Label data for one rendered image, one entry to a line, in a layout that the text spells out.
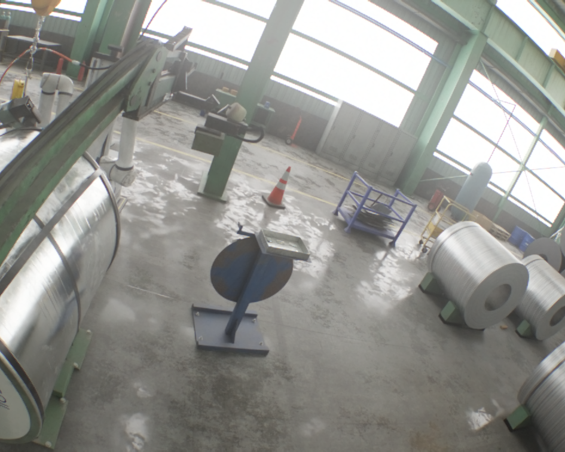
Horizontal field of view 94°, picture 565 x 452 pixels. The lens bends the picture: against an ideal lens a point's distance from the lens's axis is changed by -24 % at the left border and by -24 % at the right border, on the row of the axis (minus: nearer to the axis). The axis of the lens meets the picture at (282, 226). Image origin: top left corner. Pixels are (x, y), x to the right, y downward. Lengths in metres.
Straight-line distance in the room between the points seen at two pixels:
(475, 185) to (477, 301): 8.92
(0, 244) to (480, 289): 4.87
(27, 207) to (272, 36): 4.27
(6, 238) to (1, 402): 0.71
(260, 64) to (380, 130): 8.02
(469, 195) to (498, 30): 6.55
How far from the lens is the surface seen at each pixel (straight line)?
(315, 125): 12.13
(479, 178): 13.58
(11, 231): 1.03
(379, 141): 12.40
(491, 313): 5.53
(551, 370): 4.12
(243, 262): 2.59
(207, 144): 2.07
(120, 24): 5.20
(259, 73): 4.89
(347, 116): 11.80
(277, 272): 2.73
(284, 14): 4.95
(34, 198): 1.07
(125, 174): 2.77
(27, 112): 2.35
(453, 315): 5.26
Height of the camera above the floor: 2.06
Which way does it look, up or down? 23 degrees down
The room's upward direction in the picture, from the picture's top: 25 degrees clockwise
